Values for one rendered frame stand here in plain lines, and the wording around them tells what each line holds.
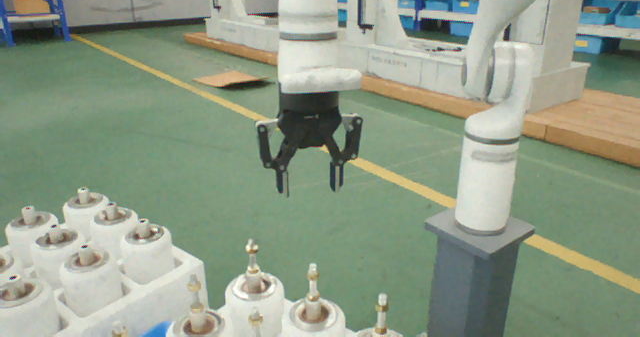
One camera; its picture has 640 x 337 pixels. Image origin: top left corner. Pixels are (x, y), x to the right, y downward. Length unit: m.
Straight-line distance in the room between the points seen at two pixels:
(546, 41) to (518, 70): 1.73
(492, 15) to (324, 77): 0.30
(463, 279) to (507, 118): 0.30
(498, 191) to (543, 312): 0.47
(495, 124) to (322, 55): 0.37
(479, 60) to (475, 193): 0.23
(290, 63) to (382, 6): 2.76
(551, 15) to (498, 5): 1.81
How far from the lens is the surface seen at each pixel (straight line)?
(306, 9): 0.55
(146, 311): 1.00
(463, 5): 5.97
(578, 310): 1.31
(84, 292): 0.96
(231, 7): 5.03
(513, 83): 0.81
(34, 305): 0.91
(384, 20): 3.30
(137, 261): 1.00
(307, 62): 0.56
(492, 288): 0.94
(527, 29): 2.56
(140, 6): 7.07
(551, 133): 2.41
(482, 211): 0.88
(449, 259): 0.93
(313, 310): 0.75
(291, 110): 0.58
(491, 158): 0.84
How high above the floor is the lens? 0.74
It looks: 22 degrees down
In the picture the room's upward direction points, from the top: straight up
